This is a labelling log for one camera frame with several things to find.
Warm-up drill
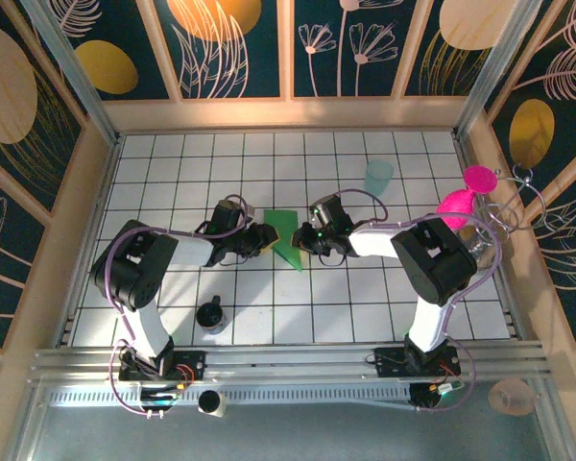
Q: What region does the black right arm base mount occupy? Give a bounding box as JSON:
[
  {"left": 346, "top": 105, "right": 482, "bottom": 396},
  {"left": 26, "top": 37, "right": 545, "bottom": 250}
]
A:
[{"left": 372, "top": 346, "right": 462, "bottom": 378}]

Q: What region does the aluminium mounting rail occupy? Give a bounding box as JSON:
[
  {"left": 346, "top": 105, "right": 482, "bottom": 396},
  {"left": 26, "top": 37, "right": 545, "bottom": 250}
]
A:
[{"left": 28, "top": 341, "right": 553, "bottom": 385}]

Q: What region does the round wooden disc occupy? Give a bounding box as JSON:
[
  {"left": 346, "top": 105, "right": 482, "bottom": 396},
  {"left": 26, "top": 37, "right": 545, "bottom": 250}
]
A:
[{"left": 488, "top": 376, "right": 537, "bottom": 417}]

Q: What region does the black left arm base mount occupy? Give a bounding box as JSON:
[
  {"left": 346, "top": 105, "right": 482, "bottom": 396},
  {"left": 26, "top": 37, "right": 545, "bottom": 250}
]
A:
[{"left": 118, "top": 350, "right": 207, "bottom": 383}]

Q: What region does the green paper sheet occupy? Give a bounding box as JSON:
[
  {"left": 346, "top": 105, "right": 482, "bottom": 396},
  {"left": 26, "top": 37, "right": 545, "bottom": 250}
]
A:
[{"left": 262, "top": 209, "right": 313, "bottom": 274}]

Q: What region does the black and white cylinder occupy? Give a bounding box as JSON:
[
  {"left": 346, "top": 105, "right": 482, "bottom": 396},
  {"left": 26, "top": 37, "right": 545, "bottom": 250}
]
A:
[{"left": 197, "top": 389, "right": 229, "bottom": 418}]

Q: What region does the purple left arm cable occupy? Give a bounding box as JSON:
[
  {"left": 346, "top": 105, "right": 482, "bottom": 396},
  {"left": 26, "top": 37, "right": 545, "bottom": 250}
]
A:
[{"left": 104, "top": 194, "right": 251, "bottom": 420}]

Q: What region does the silver wire stand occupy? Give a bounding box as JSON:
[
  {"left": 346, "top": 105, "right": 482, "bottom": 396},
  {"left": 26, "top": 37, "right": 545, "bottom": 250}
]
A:
[{"left": 469, "top": 165, "right": 551, "bottom": 251}]

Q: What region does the aluminium frame post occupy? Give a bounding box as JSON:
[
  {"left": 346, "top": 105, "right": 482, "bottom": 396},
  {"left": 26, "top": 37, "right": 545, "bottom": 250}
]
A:
[
  {"left": 18, "top": 0, "right": 124, "bottom": 148},
  {"left": 453, "top": 0, "right": 543, "bottom": 138}
]

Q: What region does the round pink felt disc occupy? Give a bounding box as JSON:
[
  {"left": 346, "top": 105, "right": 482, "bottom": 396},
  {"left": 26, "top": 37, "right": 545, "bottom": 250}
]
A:
[{"left": 464, "top": 164, "right": 499, "bottom": 194}]

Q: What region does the small electronics board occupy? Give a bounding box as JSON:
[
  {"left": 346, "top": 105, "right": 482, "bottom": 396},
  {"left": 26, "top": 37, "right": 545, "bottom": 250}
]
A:
[{"left": 138, "top": 381, "right": 186, "bottom": 410}]

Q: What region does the slotted grey cable duct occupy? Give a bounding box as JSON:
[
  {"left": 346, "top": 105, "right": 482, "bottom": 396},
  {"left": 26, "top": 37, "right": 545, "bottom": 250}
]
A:
[{"left": 47, "top": 387, "right": 414, "bottom": 408}]

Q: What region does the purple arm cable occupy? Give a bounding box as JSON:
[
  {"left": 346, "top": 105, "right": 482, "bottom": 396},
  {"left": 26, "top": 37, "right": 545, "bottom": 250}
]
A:
[
  {"left": 104, "top": 194, "right": 251, "bottom": 420},
  {"left": 335, "top": 188, "right": 504, "bottom": 415}
]

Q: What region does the translucent teal cup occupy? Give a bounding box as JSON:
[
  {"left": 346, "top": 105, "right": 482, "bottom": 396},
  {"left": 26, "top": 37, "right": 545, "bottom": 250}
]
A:
[{"left": 364, "top": 160, "right": 395, "bottom": 198}]

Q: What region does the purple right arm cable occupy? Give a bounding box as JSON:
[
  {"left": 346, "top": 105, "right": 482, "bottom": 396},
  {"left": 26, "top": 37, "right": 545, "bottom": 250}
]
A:
[{"left": 335, "top": 188, "right": 504, "bottom": 415}]

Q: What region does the black mug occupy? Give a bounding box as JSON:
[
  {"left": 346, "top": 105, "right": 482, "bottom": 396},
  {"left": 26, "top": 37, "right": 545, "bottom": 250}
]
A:
[{"left": 195, "top": 295, "right": 228, "bottom": 336}]

